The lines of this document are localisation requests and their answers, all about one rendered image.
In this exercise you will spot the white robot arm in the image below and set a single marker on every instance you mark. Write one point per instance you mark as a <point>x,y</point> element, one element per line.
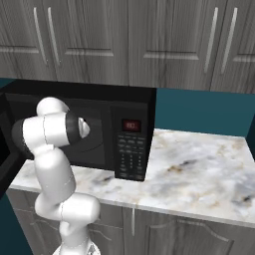
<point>53,172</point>

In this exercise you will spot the black microwave oven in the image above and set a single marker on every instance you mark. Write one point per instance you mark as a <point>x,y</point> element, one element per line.
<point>131,99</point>

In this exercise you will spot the grey wood lower cupboard door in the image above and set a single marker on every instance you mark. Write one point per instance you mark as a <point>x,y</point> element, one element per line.
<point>186,237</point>
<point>109,229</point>

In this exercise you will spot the grey wood cupboard door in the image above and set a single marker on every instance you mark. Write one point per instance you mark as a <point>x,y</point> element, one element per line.
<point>109,229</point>
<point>244,33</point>
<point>89,30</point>
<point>16,30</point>
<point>186,237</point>
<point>169,30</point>

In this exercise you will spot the grey wood upper cupboard door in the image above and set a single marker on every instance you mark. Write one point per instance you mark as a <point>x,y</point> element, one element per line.
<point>244,33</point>
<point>169,30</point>
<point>89,30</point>
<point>16,30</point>

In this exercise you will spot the black microwave door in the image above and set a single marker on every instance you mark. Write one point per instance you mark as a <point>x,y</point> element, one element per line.
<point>7,166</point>

